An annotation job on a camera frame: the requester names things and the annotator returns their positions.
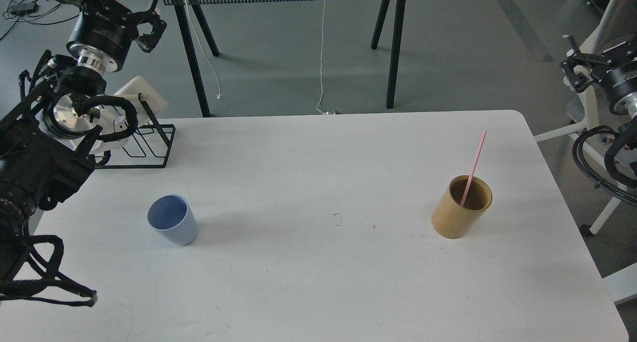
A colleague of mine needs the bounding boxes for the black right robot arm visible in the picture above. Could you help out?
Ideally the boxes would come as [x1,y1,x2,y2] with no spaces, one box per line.
[560,34,637,206]

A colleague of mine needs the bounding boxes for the white ceramic mug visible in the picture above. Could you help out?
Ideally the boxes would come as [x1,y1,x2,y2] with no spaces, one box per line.
[91,108,129,155]

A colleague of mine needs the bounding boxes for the blue plastic cup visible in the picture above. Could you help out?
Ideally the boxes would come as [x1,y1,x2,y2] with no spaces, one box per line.
[146,195,199,246]

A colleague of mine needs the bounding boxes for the white office chair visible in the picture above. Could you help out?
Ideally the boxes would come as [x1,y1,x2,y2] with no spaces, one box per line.
[535,0,636,236]

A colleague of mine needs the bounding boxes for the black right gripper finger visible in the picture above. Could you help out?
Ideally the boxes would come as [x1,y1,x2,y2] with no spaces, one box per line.
[560,58,595,94]
[562,33,598,64]

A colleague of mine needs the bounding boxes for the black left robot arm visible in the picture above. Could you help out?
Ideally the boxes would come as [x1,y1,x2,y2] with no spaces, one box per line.
[1,0,174,307]

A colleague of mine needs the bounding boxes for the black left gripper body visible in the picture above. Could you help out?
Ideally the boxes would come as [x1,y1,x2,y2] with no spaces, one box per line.
[66,0,141,72]

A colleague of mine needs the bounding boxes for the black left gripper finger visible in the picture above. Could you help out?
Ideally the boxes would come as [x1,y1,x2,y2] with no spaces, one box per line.
[130,0,161,25]
[134,19,168,52]

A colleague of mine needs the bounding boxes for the bamboo cylinder holder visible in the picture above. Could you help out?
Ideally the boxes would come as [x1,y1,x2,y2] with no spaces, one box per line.
[431,176,492,239]

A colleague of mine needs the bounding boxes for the white hanging cable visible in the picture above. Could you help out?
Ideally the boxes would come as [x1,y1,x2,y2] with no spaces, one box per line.
[316,0,339,116]

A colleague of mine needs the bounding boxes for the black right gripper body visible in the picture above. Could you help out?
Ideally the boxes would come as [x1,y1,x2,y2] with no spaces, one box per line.
[587,41,637,116]

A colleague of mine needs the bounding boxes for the pink chopstick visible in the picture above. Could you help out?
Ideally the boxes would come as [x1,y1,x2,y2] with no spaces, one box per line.
[460,131,487,207]

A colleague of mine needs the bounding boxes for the white square plate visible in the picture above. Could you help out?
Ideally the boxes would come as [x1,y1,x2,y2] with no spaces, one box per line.
[114,76,168,127]

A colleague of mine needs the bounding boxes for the floor cables and adapters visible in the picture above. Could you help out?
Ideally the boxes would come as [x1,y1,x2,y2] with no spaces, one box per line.
[0,0,136,40]

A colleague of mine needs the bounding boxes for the black wire dish rack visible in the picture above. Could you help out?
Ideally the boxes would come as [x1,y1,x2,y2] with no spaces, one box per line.
[70,93,177,170]

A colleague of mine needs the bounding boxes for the white cord on table leg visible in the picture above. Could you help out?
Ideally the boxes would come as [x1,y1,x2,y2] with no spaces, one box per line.
[181,0,222,101]

